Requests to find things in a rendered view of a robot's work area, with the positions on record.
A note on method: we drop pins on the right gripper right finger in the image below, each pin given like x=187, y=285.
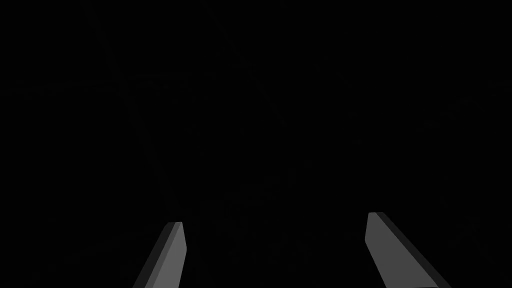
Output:
x=394, y=256

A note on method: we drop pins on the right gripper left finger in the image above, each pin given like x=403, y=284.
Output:
x=168, y=260

